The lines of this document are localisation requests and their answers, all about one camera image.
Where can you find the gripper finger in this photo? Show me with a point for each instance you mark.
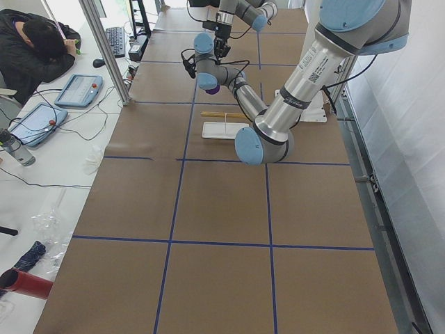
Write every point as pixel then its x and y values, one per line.
pixel 218 47
pixel 224 49

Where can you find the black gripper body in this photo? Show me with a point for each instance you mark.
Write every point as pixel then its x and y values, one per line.
pixel 221 34

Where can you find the purple towel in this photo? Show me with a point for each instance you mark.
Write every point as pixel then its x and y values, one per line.
pixel 213 91

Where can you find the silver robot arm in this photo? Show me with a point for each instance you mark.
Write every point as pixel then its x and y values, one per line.
pixel 256 14
pixel 344 29

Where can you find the near wooden rack rod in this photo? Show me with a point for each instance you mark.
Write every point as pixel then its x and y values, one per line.
pixel 230 117

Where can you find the wooden rack rod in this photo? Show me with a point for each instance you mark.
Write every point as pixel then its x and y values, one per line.
pixel 220 114
pixel 230 117

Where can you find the far wooden rack rod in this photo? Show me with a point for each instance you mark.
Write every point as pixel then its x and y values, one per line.
pixel 220 114

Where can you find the white towel rack base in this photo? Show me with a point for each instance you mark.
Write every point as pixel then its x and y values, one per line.
pixel 221 130

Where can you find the black keyboard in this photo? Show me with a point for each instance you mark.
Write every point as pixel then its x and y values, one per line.
pixel 116 40

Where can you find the black computer mouse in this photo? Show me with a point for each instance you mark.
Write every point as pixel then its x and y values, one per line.
pixel 98 62

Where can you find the far teach pendant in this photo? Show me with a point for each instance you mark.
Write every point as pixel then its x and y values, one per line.
pixel 80 91

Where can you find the teach pendant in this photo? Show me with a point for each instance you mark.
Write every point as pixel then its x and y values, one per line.
pixel 80 91
pixel 38 124

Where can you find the seated person in black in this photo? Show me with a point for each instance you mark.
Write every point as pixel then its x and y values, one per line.
pixel 34 50

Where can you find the near teach pendant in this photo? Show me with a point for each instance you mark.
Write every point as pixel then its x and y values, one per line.
pixel 38 124

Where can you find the grey water bottle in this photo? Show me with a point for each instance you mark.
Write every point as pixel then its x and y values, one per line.
pixel 15 148

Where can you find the clear plastic wrap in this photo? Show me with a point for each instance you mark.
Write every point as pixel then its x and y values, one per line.
pixel 53 235

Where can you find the red cylinder tube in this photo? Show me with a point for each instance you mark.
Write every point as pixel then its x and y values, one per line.
pixel 14 280

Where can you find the white pedestal column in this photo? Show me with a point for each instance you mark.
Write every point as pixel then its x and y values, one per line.
pixel 315 112

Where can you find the aluminium frame post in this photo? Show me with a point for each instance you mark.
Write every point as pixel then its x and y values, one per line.
pixel 95 24

